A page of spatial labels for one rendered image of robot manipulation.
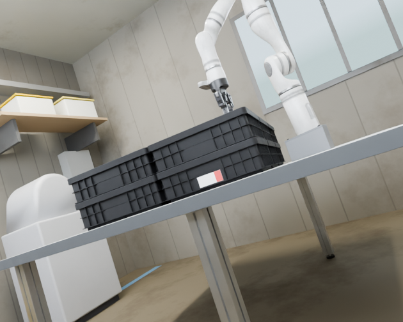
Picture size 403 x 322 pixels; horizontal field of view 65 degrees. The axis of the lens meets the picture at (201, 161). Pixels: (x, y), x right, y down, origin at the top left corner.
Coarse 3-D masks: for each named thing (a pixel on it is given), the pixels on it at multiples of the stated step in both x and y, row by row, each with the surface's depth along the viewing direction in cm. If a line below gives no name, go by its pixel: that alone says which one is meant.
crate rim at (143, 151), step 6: (138, 150) 120; (144, 150) 119; (126, 156) 121; (132, 156) 121; (138, 156) 120; (108, 162) 124; (114, 162) 123; (120, 162) 122; (96, 168) 126; (102, 168) 125; (108, 168) 124; (84, 174) 128; (90, 174) 127; (72, 180) 130; (78, 180) 129
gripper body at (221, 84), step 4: (216, 80) 125; (220, 80) 125; (224, 80) 125; (212, 84) 126; (216, 84) 125; (220, 84) 125; (224, 84) 125; (228, 84) 127; (212, 88) 126; (216, 88) 125; (220, 88) 125; (224, 88) 128; (212, 92) 129; (220, 92) 124; (224, 96) 125; (220, 100) 126
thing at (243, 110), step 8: (232, 112) 108; (240, 112) 107; (248, 112) 110; (216, 120) 109; (224, 120) 109; (192, 128) 112; (200, 128) 111; (176, 136) 114; (184, 136) 113; (152, 144) 118; (160, 144) 117
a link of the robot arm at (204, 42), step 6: (198, 36) 125; (204, 36) 124; (210, 36) 125; (198, 42) 125; (204, 42) 125; (210, 42) 125; (198, 48) 126; (204, 48) 125; (210, 48) 125; (204, 54) 126; (210, 54) 126; (216, 54) 127; (204, 60) 127; (210, 60) 126; (216, 60) 126; (204, 66) 128; (210, 66) 126
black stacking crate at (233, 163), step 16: (240, 144) 107; (256, 144) 108; (192, 160) 113; (208, 160) 111; (224, 160) 110; (240, 160) 108; (256, 160) 106; (272, 160) 129; (160, 176) 117; (176, 176) 116; (192, 176) 114; (224, 176) 109; (240, 176) 109; (176, 192) 116; (192, 192) 115
